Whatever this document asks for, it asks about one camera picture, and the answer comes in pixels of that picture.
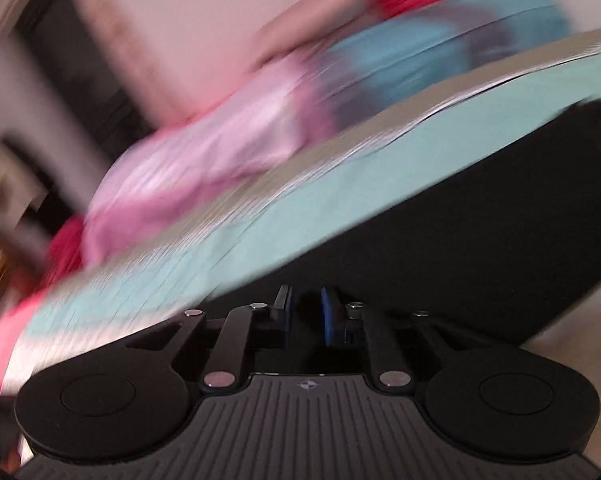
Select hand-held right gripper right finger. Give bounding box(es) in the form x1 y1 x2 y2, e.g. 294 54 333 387
321 286 519 391

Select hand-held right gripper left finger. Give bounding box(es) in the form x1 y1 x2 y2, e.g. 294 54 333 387
125 284 294 392

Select black pants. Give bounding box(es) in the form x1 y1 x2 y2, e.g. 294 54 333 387
200 96 601 361

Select patterned teal beige bed sheet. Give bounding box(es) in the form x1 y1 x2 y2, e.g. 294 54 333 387
0 22 601 396

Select pink fleece blanket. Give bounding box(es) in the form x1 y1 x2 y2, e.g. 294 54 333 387
0 287 61 396

